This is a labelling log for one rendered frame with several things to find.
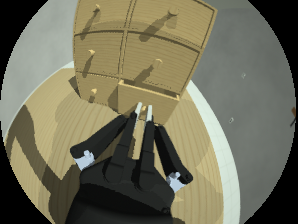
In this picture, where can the tan wooden chest of drawers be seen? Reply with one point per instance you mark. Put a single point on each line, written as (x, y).
(127, 30)

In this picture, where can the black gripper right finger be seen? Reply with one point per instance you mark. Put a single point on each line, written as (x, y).
(177, 176)

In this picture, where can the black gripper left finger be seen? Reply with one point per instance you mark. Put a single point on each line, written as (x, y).
(87, 152)

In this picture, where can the tan wooden drawer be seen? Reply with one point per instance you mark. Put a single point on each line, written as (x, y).
(108, 13)
(163, 101)
(187, 20)
(103, 50)
(106, 88)
(141, 50)

